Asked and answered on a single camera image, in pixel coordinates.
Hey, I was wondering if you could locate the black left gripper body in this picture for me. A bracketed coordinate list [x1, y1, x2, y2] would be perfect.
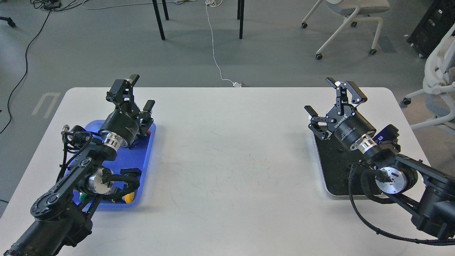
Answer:
[99, 103, 154, 149]

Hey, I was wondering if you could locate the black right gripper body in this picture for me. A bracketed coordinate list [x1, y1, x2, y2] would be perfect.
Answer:
[326, 105, 376, 151]

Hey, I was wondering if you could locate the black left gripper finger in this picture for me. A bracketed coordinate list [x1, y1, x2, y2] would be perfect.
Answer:
[141, 100, 155, 121]
[106, 74, 140, 107]

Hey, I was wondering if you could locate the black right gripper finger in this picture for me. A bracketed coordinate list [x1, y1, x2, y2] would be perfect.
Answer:
[304, 106, 334, 140]
[326, 78, 368, 115]

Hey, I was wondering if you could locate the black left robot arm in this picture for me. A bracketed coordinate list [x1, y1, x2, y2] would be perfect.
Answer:
[4, 74, 155, 256]

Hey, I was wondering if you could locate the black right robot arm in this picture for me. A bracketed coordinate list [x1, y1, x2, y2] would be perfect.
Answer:
[304, 78, 455, 246]

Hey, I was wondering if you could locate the blue plastic tray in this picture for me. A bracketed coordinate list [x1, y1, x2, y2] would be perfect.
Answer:
[66, 120, 156, 210]

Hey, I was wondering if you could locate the silver metal tray black inside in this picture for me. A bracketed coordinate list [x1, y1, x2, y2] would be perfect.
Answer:
[314, 135, 371, 200]

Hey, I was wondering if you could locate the yellow push button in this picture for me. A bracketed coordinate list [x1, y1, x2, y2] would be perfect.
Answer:
[122, 192, 135, 204]

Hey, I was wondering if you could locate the green push button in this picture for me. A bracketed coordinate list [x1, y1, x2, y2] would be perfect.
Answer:
[79, 193, 88, 202]

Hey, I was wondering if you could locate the white mesh office chair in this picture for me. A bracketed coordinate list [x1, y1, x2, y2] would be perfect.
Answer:
[402, 25, 455, 133]

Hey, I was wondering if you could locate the black table leg left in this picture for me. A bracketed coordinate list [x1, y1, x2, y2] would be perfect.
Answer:
[152, 0, 169, 41]

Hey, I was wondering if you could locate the black table leg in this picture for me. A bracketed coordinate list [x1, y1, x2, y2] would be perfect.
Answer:
[152, 0, 169, 41]
[237, 0, 245, 39]

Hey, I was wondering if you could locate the black equipment case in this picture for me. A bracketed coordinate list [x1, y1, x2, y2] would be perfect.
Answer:
[407, 0, 455, 58]

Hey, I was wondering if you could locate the black table leg right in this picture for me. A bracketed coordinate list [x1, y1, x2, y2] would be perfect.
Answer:
[237, 0, 245, 39]

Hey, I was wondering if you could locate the black floor cable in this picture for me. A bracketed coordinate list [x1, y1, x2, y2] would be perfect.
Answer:
[0, 0, 82, 135]

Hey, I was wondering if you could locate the white cable with plug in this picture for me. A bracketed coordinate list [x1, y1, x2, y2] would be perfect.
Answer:
[205, 0, 242, 88]

